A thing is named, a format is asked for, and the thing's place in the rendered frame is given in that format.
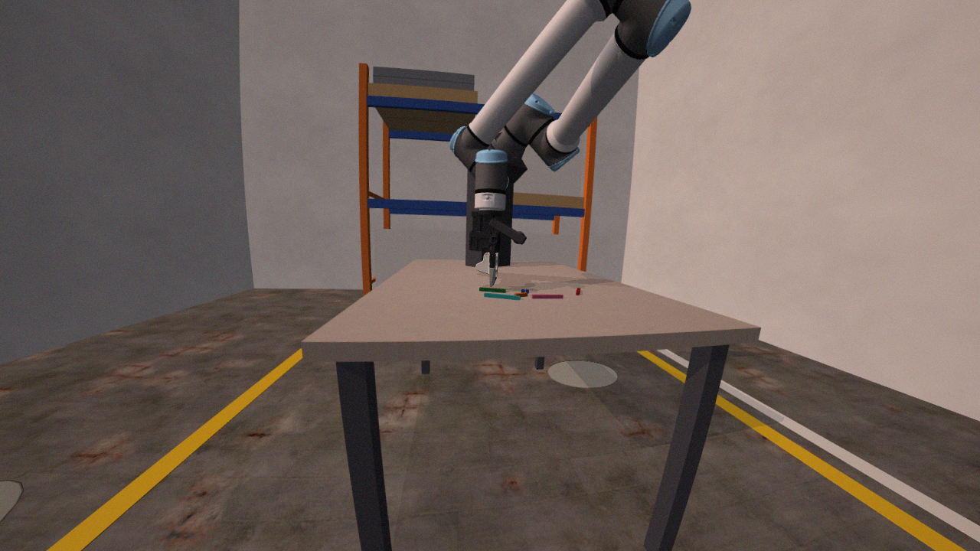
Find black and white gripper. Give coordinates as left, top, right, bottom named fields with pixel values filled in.
left=469, top=210, right=502, bottom=287

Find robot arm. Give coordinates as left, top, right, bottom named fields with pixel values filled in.
left=449, top=0, right=691, bottom=210

